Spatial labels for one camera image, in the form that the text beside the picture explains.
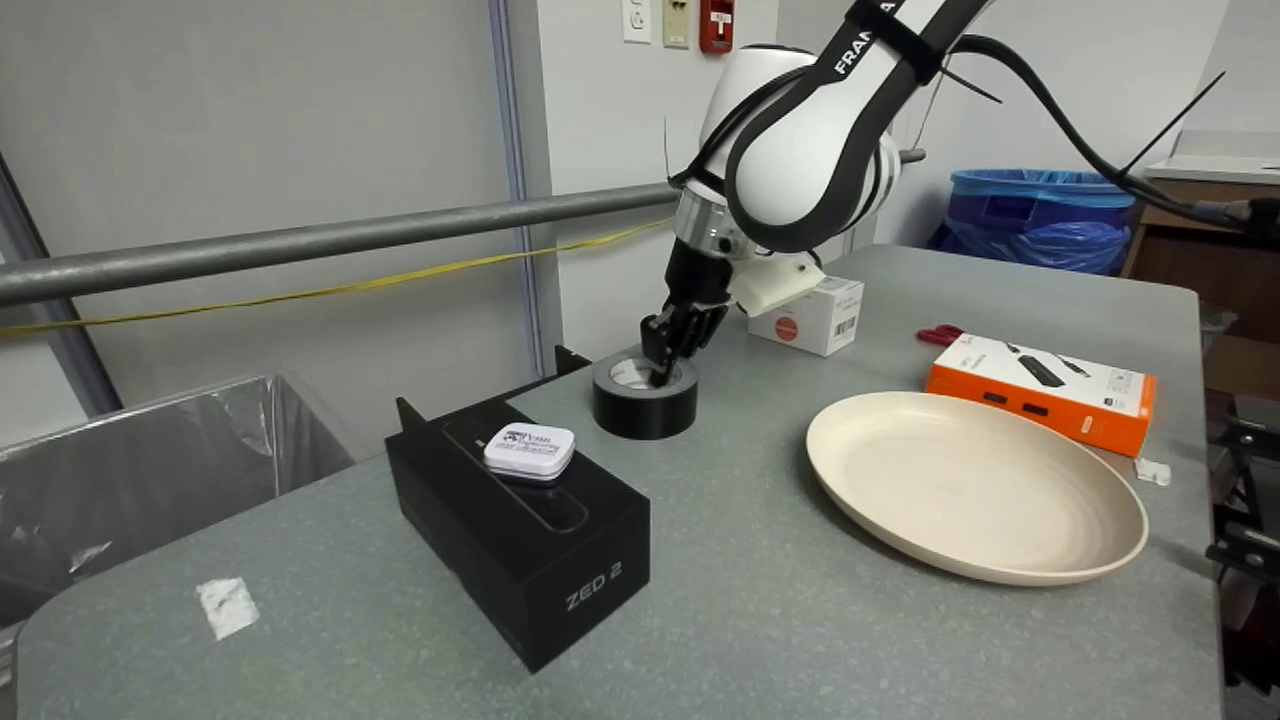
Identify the cream round plate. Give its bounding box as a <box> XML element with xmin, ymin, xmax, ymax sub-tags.
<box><xmin>805</xmin><ymin>390</ymin><xmax>1153</xmax><ymax>588</ymax></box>

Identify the white and orange product box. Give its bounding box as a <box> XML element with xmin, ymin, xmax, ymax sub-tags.
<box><xmin>924</xmin><ymin>331</ymin><xmax>1156</xmax><ymax>457</ymax></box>

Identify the red fire alarm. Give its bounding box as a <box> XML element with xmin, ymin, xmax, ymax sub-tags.
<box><xmin>700</xmin><ymin>0</ymin><xmax>735</xmax><ymax>57</ymax></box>

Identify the small white case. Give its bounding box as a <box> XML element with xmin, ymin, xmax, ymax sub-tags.
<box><xmin>482</xmin><ymin>425</ymin><xmax>574</xmax><ymax>483</ymax></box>

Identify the black rectangular box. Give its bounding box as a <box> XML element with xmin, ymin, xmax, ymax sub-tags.
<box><xmin>384</xmin><ymin>398</ymin><xmax>650</xmax><ymax>672</ymax></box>

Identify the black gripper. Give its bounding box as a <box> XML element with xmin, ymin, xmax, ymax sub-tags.
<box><xmin>645</xmin><ymin>241</ymin><xmax>732</xmax><ymax>379</ymax></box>

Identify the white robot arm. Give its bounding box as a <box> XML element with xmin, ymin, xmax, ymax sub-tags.
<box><xmin>639</xmin><ymin>0</ymin><xmax>989</xmax><ymax>382</ymax></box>

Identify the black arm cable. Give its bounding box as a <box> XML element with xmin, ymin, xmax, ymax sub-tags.
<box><xmin>663</xmin><ymin>0</ymin><xmax>1280</xmax><ymax>256</ymax></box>

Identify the black roll of tape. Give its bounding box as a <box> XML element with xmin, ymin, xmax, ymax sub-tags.
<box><xmin>592</xmin><ymin>349</ymin><xmax>694</xmax><ymax>438</ymax></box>

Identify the grey plastic bin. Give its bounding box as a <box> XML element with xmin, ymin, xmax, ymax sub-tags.
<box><xmin>0</xmin><ymin>376</ymin><xmax>351</xmax><ymax>623</ymax></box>

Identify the small white carton box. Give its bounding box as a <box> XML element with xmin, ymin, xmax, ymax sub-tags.
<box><xmin>747</xmin><ymin>275</ymin><xmax>865</xmax><ymax>354</ymax></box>

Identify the blue lined trash bin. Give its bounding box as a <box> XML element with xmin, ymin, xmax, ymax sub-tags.
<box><xmin>932</xmin><ymin>166</ymin><xmax>1135</xmax><ymax>275</ymax></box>

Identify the white tape patch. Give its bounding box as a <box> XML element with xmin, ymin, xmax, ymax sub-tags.
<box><xmin>195</xmin><ymin>574</ymin><xmax>260</xmax><ymax>640</ymax></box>

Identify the yellow cable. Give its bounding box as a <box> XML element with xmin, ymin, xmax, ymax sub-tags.
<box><xmin>0</xmin><ymin>216</ymin><xmax>672</xmax><ymax>343</ymax></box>

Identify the grey metal rail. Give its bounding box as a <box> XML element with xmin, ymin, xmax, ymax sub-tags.
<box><xmin>0</xmin><ymin>182</ymin><xmax>677</xmax><ymax>303</ymax></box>

